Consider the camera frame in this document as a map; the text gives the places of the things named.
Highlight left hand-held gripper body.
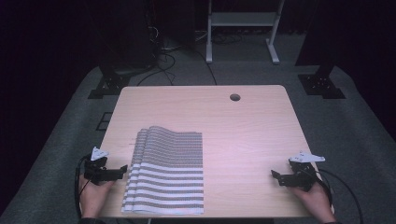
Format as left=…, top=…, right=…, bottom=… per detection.
left=83, top=146, right=110, bottom=187

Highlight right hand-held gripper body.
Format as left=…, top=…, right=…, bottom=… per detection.
left=288, top=150, right=327, bottom=192

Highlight person's left hand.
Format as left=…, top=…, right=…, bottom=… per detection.
left=78, top=175, right=116, bottom=219

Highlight person's right hand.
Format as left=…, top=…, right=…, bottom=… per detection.
left=289, top=180, right=336, bottom=224

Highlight dark floor socket plate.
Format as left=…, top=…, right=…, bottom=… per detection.
left=95, top=111, right=114, bottom=132

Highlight black stand base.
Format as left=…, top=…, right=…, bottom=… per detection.
left=87, top=65, right=133, bottom=100
left=297, top=64, right=347, bottom=100

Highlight white metal stand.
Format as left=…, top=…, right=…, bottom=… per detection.
left=205, top=0, right=286, bottom=65

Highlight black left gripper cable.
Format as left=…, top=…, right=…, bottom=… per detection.
left=73, top=154, right=92, bottom=219

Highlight black floor cables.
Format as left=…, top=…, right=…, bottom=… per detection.
left=135, top=26, right=219, bottom=87

